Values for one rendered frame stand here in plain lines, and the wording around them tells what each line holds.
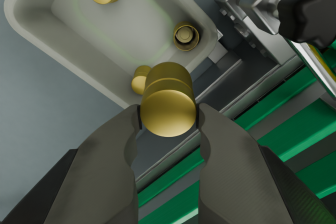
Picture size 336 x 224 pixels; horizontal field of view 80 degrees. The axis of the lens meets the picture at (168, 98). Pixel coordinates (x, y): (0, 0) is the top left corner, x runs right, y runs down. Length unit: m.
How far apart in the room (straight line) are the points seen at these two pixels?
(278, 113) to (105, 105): 0.31
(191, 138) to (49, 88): 0.29
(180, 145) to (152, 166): 0.06
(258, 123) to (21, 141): 0.49
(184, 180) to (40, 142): 0.36
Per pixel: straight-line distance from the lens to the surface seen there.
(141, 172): 0.35
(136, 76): 0.31
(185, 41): 0.32
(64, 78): 0.43
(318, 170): 0.28
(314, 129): 0.21
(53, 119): 0.49
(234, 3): 0.20
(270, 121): 0.25
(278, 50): 0.25
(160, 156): 0.32
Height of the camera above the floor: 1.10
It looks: 61 degrees down
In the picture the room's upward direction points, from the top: 179 degrees counter-clockwise
